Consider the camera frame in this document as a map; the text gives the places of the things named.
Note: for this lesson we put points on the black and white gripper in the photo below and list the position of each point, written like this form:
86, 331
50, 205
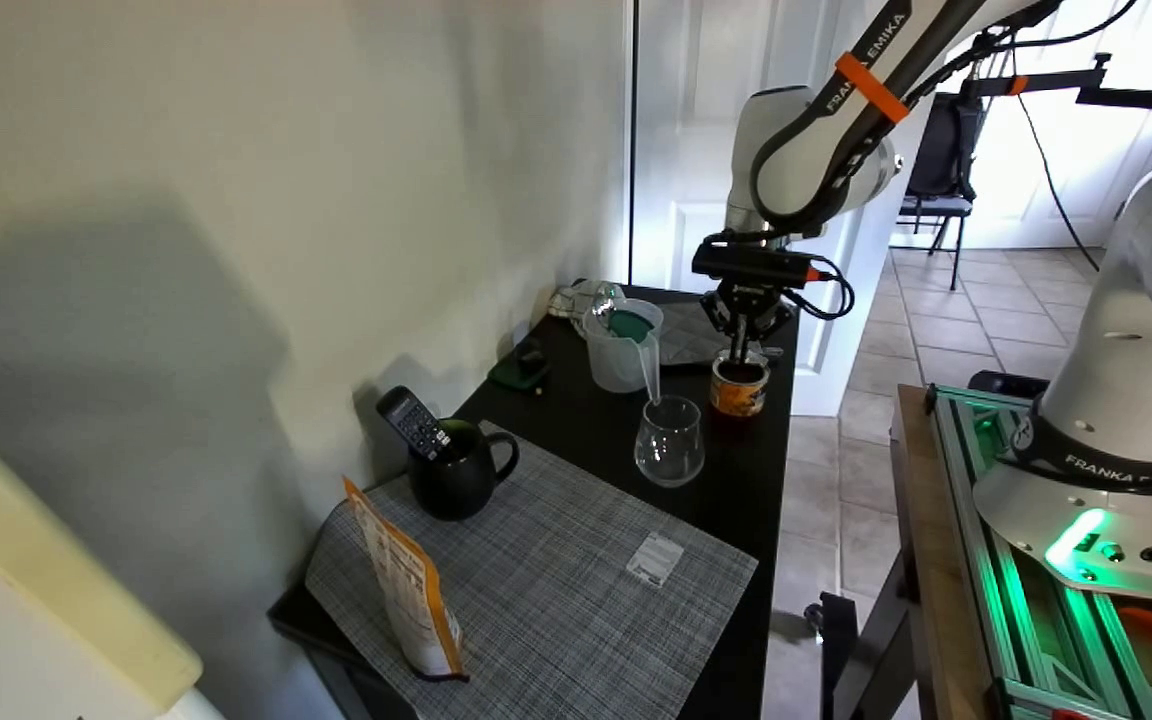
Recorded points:
749, 288

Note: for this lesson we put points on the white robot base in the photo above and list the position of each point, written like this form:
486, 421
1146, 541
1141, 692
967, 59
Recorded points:
1072, 485

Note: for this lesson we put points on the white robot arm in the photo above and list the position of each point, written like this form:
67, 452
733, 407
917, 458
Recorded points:
814, 153

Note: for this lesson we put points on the gray quilted pot holder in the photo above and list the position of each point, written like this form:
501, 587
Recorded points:
688, 336

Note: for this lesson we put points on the clear plastic measuring jug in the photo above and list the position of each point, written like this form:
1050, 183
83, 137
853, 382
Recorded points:
623, 365

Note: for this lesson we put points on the green lid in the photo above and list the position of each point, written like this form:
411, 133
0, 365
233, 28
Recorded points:
630, 326

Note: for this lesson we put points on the black side table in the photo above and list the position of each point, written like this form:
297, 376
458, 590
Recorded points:
545, 394

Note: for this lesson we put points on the clear glass cup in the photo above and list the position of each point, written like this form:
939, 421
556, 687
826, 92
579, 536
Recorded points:
669, 441

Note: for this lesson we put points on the white label on placemat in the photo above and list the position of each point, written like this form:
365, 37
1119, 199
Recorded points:
653, 560

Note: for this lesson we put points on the black chair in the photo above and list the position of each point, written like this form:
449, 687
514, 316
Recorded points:
943, 176

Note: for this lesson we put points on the gray woven placemat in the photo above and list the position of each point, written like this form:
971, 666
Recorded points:
548, 619

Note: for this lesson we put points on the black mug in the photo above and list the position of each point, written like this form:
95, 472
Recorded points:
460, 478

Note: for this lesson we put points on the black phone in mug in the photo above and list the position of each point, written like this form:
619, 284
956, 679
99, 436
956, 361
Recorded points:
411, 417

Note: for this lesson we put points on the orange and white box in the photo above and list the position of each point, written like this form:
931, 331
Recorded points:
414, 594

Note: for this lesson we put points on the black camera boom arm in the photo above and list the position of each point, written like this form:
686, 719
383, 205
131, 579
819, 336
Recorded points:
1082, 82

